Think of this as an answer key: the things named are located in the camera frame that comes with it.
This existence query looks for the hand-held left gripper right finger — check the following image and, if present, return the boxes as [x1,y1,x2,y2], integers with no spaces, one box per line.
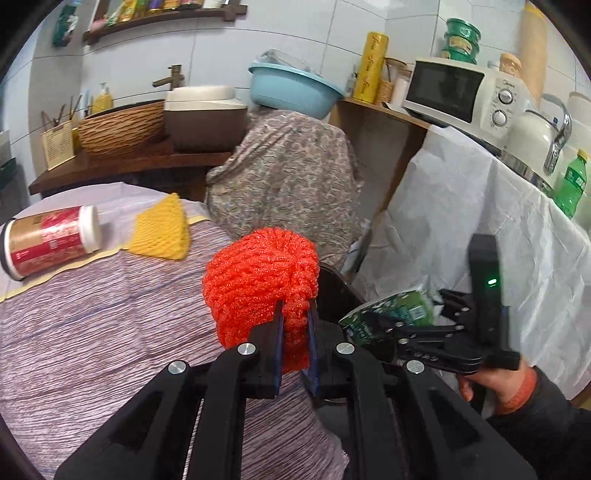
[300,298,539,480]

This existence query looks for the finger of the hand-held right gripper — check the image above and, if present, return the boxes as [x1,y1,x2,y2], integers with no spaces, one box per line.
[375,311,465,339]
[394,338,485,374]

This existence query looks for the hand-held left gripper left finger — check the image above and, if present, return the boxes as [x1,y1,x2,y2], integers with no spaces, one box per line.
[54,299,284,480]

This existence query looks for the green drink carton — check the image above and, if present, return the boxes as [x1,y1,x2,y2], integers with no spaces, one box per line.
[338,287,435,347]

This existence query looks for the black bin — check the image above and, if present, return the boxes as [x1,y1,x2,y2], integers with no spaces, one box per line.
[316,264,398,365]

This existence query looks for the red foam fruit net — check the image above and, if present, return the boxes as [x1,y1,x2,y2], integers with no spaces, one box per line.
[202,228,320,374]

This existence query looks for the person's right forearm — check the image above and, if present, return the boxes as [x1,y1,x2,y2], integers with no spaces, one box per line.
[482,367,591,480]

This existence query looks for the person's right hand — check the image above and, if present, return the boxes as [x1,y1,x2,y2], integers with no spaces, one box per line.
[457,359,533,406]

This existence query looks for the white cloth cover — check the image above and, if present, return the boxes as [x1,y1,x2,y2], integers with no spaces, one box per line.
[353,124,591,400]

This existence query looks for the green plastic bottle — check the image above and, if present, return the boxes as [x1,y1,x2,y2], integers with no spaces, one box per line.
[551,148,589,219]

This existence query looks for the floral cloth cover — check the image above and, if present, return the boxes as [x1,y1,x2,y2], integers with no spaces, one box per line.
[205,108,365,268]

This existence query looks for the yellow foam fruit net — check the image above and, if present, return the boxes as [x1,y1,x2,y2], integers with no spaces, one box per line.
[127,193,191,261]

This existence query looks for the purple striped tablecloth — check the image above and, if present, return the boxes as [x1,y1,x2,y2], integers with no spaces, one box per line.
[0,217,352,480]

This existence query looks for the white kettle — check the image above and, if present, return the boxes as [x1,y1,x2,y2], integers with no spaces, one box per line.
[503,95,573,174]

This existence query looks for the wooden side table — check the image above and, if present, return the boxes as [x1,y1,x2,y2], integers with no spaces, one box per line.
[335,97,430,217]

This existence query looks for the brown and white sink basin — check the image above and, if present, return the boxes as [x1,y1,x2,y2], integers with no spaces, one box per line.
[164,84,250,153]

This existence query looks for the white microwave oven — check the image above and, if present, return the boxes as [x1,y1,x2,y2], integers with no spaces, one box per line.
[402,56,532,144]

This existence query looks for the dark wooden counter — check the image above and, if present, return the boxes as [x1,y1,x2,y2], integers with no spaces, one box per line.
[28,138,241,200]

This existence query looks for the small wicker holder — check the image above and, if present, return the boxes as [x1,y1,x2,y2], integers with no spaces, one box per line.
[379,58,414,104]

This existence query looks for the red and gold can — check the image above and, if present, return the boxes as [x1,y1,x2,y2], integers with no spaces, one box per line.
[0,205,102,280]

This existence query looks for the light blue plastic basin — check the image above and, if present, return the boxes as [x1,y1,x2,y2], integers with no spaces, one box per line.
[248,62,346,120]

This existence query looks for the green tin can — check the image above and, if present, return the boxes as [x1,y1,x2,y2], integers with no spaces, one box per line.
[444,18,482,48]
[441,45,478,64]

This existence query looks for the tall yellow can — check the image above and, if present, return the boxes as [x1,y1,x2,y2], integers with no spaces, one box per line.
[353,31,392,104]

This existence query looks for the wicker basket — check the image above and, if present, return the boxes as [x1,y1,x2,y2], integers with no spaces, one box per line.
[76,100,167,155]

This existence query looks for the tall beige roll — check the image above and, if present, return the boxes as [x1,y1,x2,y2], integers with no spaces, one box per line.
[519,0,549,107]

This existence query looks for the clear plastic container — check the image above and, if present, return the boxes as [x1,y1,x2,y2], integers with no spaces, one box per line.
[256,48,324,77]

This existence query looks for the bronze faucet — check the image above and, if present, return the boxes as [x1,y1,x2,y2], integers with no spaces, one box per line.
[152,65,183,90]

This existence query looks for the beige chopstick holder box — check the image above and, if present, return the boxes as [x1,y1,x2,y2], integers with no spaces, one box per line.
[41,120,77,171]

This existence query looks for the yellow pump bottle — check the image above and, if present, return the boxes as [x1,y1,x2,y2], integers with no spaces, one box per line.
[91,82,115,115]

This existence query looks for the row of shelf bottles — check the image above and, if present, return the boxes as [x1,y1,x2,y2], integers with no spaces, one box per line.
[90,0,227,31]

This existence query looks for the green hanging pouch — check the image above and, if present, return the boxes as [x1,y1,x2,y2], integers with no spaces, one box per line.
[52,4,80,47]

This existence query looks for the wooden wall shelf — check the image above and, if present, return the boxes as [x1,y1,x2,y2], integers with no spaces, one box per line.
[82,0,250,45]

